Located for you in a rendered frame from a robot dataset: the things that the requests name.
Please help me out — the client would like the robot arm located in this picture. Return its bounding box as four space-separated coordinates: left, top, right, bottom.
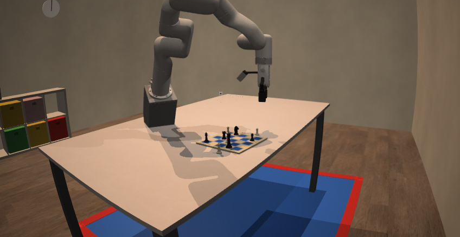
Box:
149 0 272 100

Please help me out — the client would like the blue and tan chessboard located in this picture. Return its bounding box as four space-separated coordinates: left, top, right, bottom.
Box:
196 131 267 154

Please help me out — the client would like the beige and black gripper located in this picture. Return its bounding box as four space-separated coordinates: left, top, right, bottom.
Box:
255 63 272 102

